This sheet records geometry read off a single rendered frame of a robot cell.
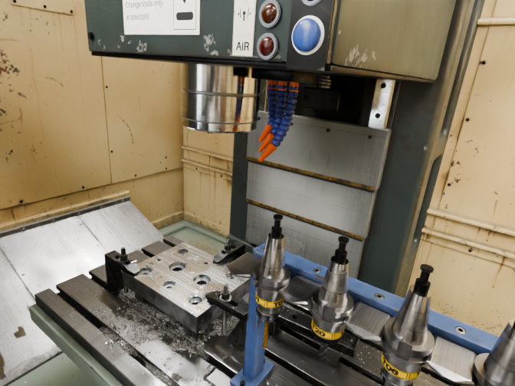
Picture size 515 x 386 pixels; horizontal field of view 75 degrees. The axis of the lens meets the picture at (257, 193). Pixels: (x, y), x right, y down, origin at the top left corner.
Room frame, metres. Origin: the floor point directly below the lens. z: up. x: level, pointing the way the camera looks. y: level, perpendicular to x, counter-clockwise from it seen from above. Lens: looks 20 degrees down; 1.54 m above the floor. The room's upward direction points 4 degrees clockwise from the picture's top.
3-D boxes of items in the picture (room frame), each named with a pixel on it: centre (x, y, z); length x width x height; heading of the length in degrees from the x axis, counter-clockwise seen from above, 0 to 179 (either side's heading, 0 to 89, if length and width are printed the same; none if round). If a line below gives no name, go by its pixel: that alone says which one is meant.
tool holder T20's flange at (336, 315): (0.42, -0.13, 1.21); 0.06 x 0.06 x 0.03
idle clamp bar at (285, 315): (0.68, -0.15, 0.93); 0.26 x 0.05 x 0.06; 61
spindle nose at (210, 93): (0.71, 0.09, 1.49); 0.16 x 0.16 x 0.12
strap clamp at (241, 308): (0.68, 0.05, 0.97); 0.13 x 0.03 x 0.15; 56
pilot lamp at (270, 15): (0.40, 0.00, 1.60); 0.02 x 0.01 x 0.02; 56
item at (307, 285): (0.46, -0.08, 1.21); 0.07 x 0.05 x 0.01; 146
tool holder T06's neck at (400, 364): (0.36, -0.22, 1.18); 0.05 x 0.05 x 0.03
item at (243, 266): (0.52, 0.01, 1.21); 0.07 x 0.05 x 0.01; 146
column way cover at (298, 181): (1.07, -0.16, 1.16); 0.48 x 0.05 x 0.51; 56
